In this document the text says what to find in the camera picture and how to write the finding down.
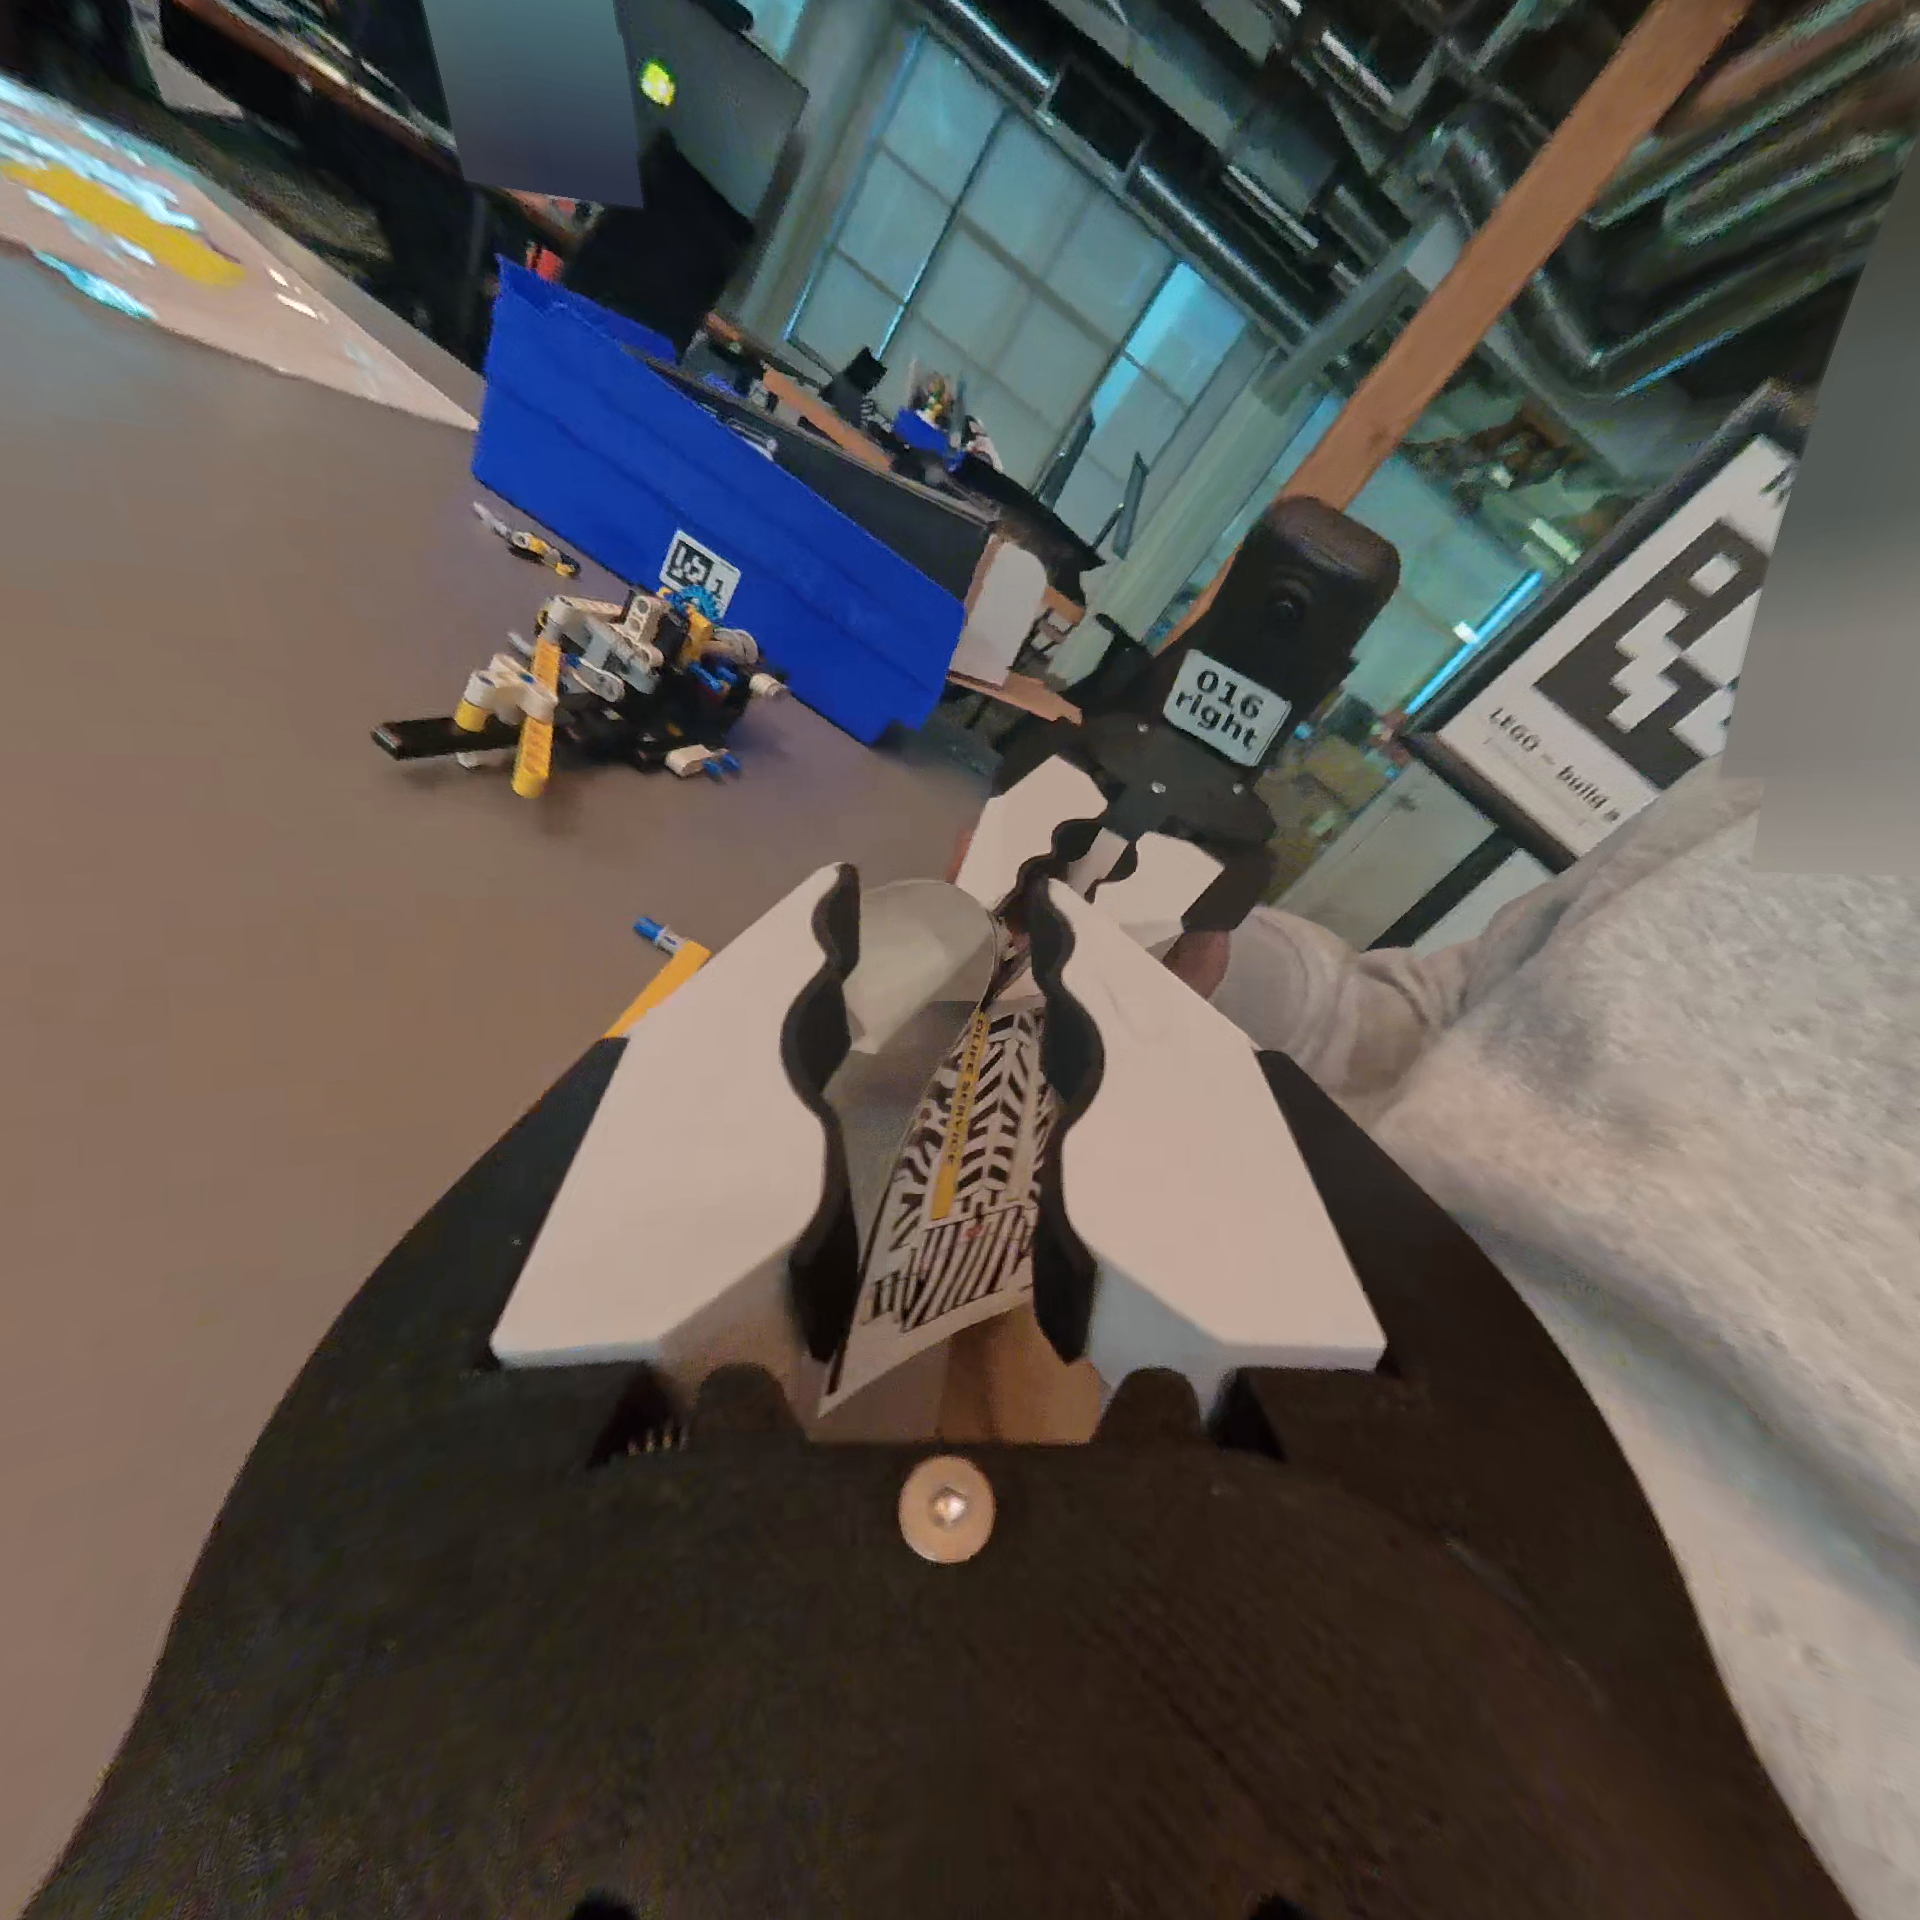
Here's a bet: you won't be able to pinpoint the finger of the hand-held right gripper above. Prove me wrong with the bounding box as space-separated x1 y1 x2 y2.
1077 829 1221 954
952 754 1115 922

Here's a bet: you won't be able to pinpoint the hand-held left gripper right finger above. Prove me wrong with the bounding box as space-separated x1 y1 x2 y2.
1025 877 1389 1426

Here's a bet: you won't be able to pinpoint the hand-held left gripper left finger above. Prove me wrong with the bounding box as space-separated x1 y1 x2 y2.
491 862 864 1404

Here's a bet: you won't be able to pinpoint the zebra striped sticker sheet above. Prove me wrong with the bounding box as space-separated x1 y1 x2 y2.
815 877 1077 1419

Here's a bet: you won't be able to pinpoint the yellow lego beam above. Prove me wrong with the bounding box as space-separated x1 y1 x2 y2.
603 937 715 1041

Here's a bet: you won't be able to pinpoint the partly built lego model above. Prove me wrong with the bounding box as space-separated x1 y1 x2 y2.
369 585 790 801

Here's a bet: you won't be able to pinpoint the scattered small lego pieces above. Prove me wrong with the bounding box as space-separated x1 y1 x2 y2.
471 501 585 580

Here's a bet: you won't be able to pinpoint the white printed sign board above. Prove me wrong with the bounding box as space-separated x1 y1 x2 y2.
1431 394 1823 903

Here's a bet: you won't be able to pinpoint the person's grey sweatshirt torso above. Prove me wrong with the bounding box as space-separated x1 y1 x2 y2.
1357 772 1920 1920

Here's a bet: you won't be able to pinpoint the blue plastic bin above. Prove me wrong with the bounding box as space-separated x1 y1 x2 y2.
471 255 968 746

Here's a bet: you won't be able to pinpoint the black monitor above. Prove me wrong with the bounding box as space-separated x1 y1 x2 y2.
620 0 813 231

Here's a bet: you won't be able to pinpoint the paper sheet with yellow mark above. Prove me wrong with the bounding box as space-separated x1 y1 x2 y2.
0 76 484 431

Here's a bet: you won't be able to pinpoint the wooden post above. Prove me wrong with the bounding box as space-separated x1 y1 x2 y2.
1161 0 1757 647

